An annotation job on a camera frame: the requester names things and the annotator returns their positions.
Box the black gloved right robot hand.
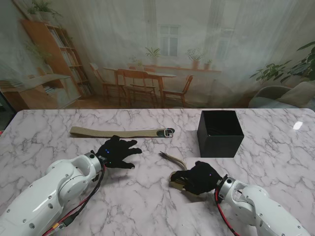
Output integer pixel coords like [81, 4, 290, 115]
[170, 161, 223, 196]

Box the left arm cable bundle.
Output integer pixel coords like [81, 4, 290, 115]
[41, 164, 106, 236]

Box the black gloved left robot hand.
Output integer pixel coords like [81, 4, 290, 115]
[95, 135, 143, 170]

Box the black square storage box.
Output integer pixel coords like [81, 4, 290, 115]
[196, 110, 244, 158]

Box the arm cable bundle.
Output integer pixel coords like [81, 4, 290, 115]
[41, 164, 106, 236]
[215, 189, 241, 236]

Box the printed room scene backdrop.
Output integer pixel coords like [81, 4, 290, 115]
[0, 0, 315, 109]

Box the beige woven belt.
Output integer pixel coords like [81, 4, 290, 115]
[159, 151, 191, 191]
[69, 126, 176, 139]

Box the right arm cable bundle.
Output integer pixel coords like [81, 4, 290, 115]
[215, 189, 241, 236]

